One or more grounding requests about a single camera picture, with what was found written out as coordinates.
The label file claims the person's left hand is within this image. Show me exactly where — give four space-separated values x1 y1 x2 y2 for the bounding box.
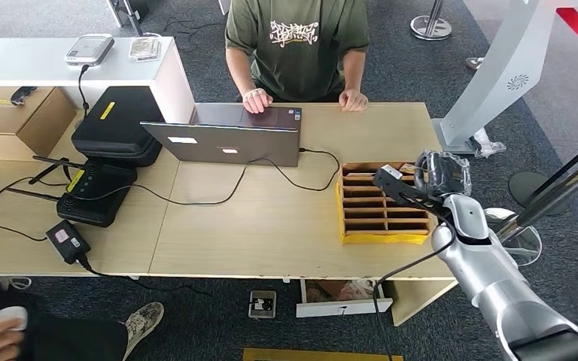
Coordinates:
339 88 370 113

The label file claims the person's right hand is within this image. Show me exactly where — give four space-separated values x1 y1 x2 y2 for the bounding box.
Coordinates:
242 88 275 115

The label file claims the person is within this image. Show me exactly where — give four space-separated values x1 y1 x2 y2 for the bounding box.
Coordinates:
225 0 371 104
0 276 132 361

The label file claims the wooden card organizer box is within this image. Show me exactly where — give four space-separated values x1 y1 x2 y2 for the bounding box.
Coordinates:
336 160 433 246

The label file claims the wrapped card packet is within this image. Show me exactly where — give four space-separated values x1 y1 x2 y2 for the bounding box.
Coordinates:
129 36 163 62

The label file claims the grey card reader device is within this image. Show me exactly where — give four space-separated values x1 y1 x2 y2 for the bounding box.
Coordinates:
64 33 116 68

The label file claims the white rounded object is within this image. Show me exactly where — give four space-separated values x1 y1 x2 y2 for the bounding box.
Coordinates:
0 305 29 333

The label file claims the grey laptop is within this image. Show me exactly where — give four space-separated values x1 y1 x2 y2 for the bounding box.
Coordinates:
140 102 303 168

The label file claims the black power adapter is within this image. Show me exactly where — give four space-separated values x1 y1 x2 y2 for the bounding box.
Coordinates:
44 220 93 265

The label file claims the clear plastic bag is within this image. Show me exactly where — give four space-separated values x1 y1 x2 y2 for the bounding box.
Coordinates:
470 128 507 160

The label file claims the black hard case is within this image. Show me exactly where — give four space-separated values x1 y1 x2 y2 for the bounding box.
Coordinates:
71 85 166 168

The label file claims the white angled stand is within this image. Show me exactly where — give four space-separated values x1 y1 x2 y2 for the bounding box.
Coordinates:
430 0 578 154

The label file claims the speckled shoe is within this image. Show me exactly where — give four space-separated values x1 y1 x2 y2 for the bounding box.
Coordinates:
121 301 166 361

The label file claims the equipment stand base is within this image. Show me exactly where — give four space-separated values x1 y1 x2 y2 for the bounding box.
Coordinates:
105 0 161 39

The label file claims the black antenna remote controller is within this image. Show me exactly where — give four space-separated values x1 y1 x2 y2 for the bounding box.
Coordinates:
6 154 138 228

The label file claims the dark round stanchion base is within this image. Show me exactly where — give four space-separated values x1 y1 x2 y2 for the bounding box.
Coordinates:
508 171 550 209

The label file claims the white drawer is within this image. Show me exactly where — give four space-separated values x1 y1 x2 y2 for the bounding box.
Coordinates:
296 278 394 320

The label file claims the floor power socket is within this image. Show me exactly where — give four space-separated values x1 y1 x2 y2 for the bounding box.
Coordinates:
247 290 278 320

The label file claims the wooden desk leg panel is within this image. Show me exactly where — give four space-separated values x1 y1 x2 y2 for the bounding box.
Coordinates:
383 278 459 328

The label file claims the white cabinet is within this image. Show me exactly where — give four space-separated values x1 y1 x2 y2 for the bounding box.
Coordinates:
0 35 196 126

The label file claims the chrome stanchion base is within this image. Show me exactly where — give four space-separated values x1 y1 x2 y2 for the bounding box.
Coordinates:
485 208 543 268

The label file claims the cardboard box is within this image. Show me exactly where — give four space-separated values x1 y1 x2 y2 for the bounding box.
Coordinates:
0 86 78 162

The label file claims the dark diagonal pole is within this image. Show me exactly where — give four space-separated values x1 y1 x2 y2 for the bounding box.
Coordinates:
492 130 578 241

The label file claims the black item on box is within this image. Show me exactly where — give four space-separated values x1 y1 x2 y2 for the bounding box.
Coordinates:
10 86 38 107

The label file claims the yellow floor tape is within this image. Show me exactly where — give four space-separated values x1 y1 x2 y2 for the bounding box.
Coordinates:
242 347 404 361

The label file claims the black laptop cable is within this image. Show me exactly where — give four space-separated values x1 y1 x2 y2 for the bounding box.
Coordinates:
67 147 343 207

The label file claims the black floor cable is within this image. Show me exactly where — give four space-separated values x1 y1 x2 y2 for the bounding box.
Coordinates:
161 16 226 42

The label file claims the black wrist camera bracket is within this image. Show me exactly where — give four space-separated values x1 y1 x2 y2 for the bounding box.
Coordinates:
372 166 454 223

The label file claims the chrome stanchion post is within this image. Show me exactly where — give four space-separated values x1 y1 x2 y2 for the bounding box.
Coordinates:
409 0 454 41

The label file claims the black adapter cable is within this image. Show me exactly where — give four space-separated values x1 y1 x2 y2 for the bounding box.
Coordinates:
77 255 211 298

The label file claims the black thin cable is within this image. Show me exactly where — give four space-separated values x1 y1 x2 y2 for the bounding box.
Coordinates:
0 175 50 244

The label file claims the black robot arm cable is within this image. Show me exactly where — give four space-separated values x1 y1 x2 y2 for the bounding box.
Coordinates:
372 225 458 361

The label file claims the black reader cable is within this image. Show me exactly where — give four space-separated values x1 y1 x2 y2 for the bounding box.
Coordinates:
76 63 91 119

